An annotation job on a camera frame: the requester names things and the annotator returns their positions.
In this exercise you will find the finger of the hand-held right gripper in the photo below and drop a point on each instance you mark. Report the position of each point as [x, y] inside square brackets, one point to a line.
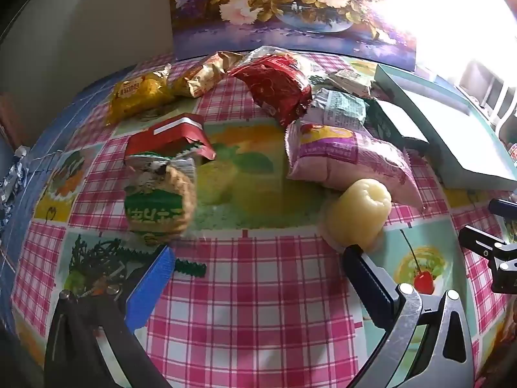
[503, 207]
[501, 264]

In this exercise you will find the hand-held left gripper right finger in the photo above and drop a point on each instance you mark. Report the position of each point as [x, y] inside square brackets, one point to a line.
[363, 277]

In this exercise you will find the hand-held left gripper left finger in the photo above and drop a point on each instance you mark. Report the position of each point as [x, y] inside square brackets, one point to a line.
[150, 287]

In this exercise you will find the yellow jelly cup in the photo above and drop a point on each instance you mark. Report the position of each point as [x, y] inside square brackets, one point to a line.
[359, 210]

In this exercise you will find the green cookie packet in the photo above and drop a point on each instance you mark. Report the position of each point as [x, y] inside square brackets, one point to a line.
[157, 206]

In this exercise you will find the teal tray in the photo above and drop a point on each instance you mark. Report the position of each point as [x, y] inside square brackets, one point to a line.
[444, 129]

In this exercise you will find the pink snack packet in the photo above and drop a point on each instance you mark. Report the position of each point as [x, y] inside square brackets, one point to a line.
[343, 153]

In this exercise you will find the dark green snack packet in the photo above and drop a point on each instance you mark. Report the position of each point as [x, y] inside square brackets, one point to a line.
[381, 127]

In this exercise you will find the red box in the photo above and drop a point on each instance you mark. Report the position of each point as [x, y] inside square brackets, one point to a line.
[177, 129]

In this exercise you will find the grey-green snack packet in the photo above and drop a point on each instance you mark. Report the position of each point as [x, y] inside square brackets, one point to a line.
[339, 109]

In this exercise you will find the yellow snack packet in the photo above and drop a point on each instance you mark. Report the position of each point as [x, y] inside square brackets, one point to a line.
[137, 93]

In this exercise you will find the small white-green snack packet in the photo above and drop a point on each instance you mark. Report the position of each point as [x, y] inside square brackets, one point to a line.
[349, 81]

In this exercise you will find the red snack packet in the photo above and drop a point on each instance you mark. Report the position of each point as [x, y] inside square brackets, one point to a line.
[270, 85]

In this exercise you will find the gold snack packet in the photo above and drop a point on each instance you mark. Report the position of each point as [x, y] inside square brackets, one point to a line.
[198, 74]

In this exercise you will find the checkered printed tablecloth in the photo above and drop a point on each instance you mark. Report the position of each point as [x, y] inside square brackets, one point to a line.
[250, 283]

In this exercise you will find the crumpled silver foil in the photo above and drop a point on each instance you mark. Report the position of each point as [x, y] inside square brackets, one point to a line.
[12, 182]

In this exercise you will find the flower painting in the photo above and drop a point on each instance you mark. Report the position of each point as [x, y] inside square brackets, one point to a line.
[242, 28]

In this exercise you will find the white furniture frame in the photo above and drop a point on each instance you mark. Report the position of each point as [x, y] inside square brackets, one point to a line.
[490, 89]

